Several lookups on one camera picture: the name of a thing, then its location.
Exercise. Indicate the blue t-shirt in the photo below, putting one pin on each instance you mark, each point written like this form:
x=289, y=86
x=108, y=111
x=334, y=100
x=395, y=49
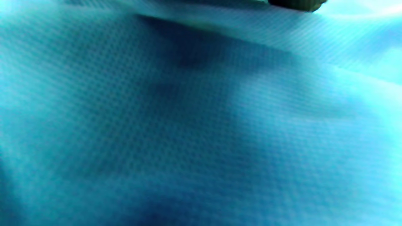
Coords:
x=188, y=131

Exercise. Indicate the person's left hand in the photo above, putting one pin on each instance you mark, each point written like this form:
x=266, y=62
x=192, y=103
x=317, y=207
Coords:
x=298, y=4

